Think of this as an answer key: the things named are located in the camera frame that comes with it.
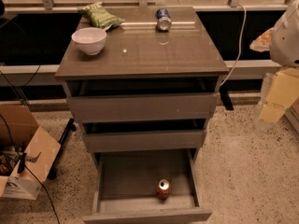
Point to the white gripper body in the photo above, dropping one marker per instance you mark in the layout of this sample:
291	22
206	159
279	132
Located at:
286	39

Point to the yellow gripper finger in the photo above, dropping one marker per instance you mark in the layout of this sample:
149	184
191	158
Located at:
262	42
278	93

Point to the red coke can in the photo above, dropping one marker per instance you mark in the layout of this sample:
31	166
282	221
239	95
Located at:
163	189

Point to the blue soda can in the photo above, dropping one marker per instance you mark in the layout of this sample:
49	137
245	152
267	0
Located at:
164	21

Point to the grey drawer cabinet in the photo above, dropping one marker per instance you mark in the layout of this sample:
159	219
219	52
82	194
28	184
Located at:
136	49

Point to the middle grey drawer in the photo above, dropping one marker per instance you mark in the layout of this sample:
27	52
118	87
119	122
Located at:
144	135

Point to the grey drawer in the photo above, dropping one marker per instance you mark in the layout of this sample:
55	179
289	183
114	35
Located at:
141	99
144	135

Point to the top grey drawer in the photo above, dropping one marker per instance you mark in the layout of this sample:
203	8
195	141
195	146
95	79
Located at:
141	99

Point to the open bottom drawer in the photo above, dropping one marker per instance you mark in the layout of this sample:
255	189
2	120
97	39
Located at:
126	189

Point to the cardboard box right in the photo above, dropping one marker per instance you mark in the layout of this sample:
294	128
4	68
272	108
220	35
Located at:
292	115

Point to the cardboard box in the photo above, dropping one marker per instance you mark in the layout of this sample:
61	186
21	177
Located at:
27	153
292	115

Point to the green chip bag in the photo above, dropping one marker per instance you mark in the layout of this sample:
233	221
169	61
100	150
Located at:
99	17

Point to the white bowl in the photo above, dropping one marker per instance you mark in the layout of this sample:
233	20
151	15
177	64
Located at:
90	40

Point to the black bar on floor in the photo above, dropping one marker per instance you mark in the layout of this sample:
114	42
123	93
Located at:
70	127

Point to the cardboard box left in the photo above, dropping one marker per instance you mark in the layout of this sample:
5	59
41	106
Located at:
27	153

